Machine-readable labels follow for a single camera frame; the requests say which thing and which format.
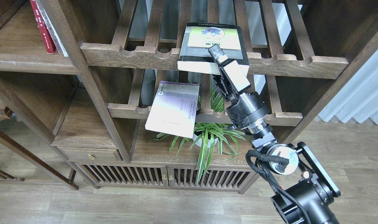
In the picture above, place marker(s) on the upright brown-spined book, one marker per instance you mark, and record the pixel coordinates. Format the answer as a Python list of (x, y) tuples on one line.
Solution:
[(50, 28)]

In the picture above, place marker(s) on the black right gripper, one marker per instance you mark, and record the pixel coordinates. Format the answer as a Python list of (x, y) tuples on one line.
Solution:
[(247, 111)]

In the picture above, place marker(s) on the red paperback book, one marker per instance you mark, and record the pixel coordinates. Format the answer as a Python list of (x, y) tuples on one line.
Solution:
[(48, 42)]

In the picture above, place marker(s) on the lavender white paperback book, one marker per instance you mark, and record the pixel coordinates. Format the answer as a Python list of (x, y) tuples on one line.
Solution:
[(174, 109)]

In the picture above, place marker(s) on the green spider plant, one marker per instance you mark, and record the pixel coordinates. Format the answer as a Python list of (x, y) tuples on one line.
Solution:
[(211, 135)]

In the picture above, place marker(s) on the white pleated curtain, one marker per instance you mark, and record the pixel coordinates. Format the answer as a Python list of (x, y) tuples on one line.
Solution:
[(358, 99)]

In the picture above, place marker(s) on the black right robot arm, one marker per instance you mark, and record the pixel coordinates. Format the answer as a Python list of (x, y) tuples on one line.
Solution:
[(303, 189)]

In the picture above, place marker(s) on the dark wooden bookshelf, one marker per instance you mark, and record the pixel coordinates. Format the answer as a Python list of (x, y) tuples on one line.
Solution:
[(88, 101)]

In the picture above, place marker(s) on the upright white book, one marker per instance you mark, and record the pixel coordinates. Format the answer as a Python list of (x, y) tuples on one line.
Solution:
[(60, 40)]

